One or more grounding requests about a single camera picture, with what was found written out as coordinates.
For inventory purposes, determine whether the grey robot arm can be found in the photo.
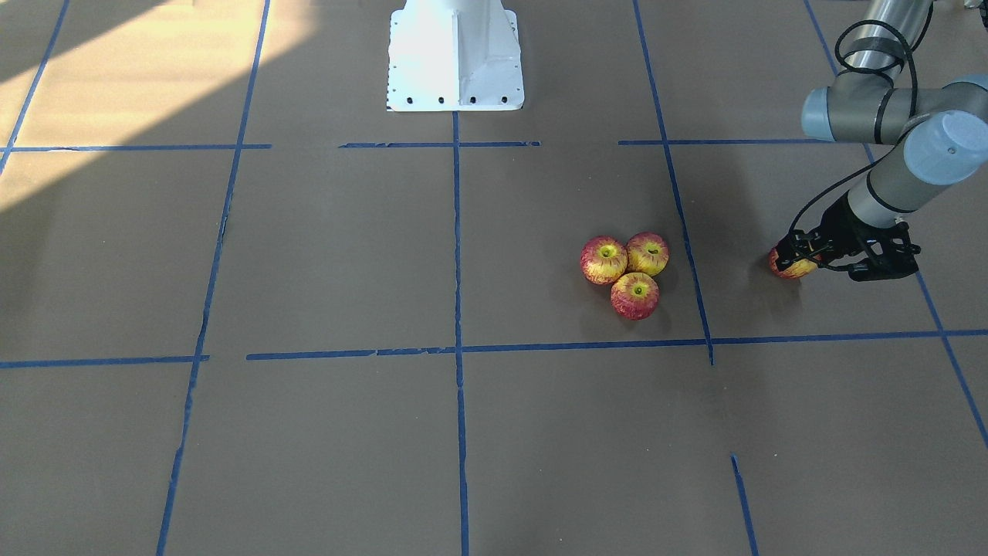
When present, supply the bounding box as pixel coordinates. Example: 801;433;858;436
769;1;987;282

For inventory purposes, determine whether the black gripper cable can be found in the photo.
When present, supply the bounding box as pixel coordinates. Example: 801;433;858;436
787;19;919;232

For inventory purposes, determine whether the brown paper table cover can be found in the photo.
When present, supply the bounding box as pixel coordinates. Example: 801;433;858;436
2;1;986;555

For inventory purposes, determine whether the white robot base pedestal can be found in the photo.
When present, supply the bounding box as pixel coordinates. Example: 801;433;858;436
386;1;526;113

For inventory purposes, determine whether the red yellow apple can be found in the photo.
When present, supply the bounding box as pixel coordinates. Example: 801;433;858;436
768;249;819;280
610;272;660;321
580;236;628;285
625;232;670;277

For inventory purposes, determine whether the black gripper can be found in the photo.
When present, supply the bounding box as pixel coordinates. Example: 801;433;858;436
775;196;921;282

